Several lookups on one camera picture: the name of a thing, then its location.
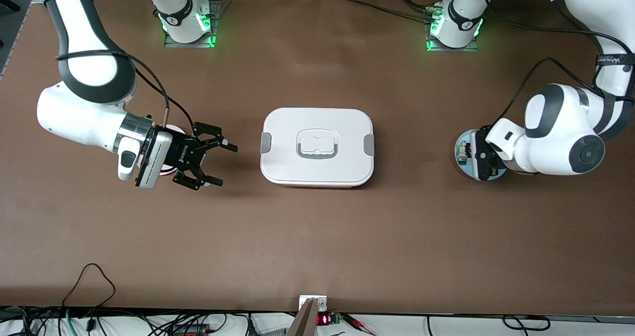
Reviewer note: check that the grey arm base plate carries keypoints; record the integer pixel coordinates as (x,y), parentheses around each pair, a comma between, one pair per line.
(198,44)
(446,49)

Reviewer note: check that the red black clip leads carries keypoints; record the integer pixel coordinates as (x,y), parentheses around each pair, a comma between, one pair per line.
(359,323)

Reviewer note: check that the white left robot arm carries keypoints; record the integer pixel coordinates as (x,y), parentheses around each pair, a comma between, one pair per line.
(555,127)

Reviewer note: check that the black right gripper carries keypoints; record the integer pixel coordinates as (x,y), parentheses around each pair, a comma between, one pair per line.
(184,153)

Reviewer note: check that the small white box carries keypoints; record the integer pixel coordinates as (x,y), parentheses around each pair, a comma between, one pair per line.
(322,303)

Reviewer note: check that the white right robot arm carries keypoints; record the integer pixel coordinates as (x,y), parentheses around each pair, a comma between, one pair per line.
(74,117)

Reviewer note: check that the round light blue plate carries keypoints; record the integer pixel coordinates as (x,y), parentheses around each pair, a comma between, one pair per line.
(466,173)

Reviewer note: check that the red digit display module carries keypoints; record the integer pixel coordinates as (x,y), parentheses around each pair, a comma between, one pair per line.
(323,319)

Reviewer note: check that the grey camera mount bar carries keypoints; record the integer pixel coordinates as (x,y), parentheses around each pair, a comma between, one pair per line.
(305,321)

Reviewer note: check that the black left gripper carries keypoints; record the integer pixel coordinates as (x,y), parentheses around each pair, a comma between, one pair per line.
(480,153)

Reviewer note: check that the green push button switch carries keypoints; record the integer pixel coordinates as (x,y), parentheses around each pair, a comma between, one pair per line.
(462,152)

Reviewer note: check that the round pink plate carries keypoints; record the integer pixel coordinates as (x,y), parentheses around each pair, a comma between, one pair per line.
(173,127)

